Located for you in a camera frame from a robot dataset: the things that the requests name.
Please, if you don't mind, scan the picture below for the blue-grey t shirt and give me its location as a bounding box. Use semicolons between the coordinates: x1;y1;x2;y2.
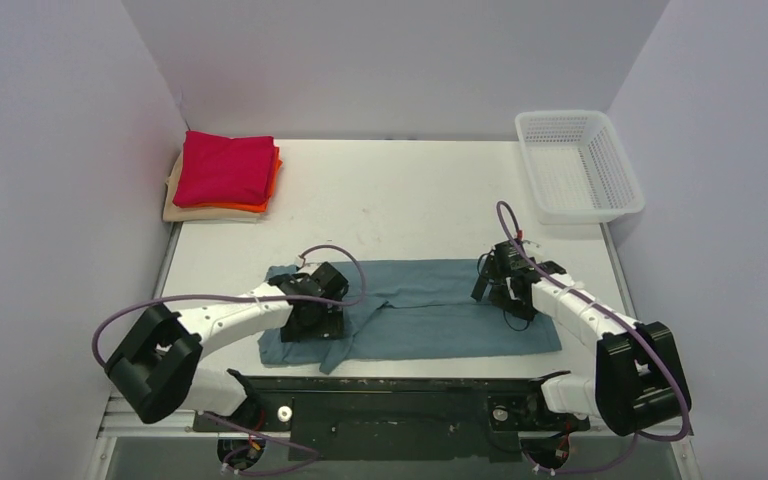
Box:
258;259;562;374

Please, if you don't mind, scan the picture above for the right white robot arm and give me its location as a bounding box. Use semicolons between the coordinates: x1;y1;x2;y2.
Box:
472;241;692;436

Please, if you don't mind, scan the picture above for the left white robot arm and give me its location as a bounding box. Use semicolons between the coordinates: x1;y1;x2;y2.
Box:
101;262;350;430

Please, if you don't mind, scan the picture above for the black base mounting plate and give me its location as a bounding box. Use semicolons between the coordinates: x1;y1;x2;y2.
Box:
191;377;657;465

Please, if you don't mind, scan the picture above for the white plastic basket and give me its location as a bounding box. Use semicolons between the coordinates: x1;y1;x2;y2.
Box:
514;110;645;225

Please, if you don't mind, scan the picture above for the folded orange t shirt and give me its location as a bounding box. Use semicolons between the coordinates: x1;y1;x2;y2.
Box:
206;147;283;214

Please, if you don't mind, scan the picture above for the folded beige t shirt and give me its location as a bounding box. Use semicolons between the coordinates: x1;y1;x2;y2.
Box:
162;153;261;223

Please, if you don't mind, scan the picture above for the folded magenta t shirt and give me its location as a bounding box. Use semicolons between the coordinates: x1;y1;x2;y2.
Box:
173;130;277;208

